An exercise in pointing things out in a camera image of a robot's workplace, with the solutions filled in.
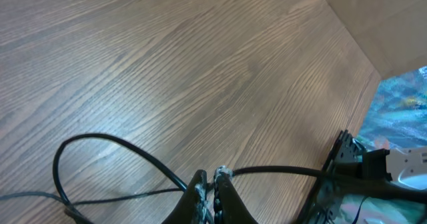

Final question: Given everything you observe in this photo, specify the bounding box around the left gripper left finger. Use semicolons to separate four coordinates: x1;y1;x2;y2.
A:
162;169;207;224

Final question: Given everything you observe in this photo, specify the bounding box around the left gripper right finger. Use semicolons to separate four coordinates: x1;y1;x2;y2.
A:
213;166;258;224

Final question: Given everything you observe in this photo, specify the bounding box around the black usb cable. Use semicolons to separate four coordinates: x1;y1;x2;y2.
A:
0;133;427;224

